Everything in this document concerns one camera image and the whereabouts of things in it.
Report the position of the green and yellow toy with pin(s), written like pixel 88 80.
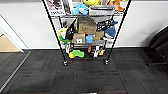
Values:
pixel 76 54

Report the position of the blue and white cap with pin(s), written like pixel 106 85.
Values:
pixel 110 32

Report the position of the black chair with garments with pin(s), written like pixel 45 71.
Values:
pixel 160 46

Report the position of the small yellow toy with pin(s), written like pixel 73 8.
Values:
pixel 102 52

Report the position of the small cardboard box white label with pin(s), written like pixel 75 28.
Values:
pixel 79 38

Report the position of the flat grey box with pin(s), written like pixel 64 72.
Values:
pixel 101 11

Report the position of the yellow plush toy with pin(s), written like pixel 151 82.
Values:
pixel 91 2

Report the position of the plain small cardboard box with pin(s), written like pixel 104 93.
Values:
pixel 98 36

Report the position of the small blue box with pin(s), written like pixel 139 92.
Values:
pixel 89 39

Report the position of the large brown cardboard box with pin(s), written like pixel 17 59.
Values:
pixel 86 25

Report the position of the long grey wall band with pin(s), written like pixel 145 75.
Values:
pixel 20 1

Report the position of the black bag with white pattern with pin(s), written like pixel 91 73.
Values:
pixel 106 25

